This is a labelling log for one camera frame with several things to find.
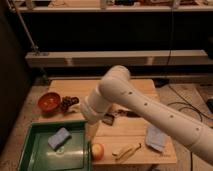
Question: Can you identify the wooden table board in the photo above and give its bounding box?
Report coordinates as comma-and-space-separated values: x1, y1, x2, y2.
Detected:
48, 80, 177, 168

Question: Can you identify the dark grape bunch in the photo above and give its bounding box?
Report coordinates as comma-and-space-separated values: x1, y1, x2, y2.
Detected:
60, 96, 79, 113

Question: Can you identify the white shelf rail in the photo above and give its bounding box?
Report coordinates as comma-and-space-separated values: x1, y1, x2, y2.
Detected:
25, 50, 213, 68

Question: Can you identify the dark handled kitchen tool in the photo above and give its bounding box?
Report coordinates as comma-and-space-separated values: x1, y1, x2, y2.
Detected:
117, 109, 140, 118

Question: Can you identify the yellow apple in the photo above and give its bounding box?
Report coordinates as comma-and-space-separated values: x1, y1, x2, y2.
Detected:
92, 143, 104, 161

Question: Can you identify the black cable on floor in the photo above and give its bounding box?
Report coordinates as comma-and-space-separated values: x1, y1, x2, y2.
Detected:
166, 84, 213, 171

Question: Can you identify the pale wooden utensil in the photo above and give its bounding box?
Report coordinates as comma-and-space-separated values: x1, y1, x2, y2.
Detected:
112, 143, 141, 163

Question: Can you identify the blue sponge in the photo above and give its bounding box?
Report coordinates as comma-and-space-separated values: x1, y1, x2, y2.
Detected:
48, 128, 71, 150

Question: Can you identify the small dark square object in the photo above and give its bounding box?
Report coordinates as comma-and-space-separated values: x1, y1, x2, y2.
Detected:
102, 114, 115, 126

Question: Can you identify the red bowl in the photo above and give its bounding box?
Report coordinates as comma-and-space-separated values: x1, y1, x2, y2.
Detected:
37, 92, 61, 112

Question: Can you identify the metal stand pole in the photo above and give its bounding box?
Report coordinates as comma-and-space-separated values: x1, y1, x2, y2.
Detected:
10, 0, 49, 56

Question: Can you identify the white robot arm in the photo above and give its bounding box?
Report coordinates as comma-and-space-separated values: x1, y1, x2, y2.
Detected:
80, 65, 213, 166

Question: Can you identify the green plastic tray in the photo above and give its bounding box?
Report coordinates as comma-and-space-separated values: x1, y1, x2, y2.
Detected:
17, 121, 92, 171

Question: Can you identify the blue cloth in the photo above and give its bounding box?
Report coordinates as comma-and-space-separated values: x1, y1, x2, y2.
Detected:
145, 125, 167, 152

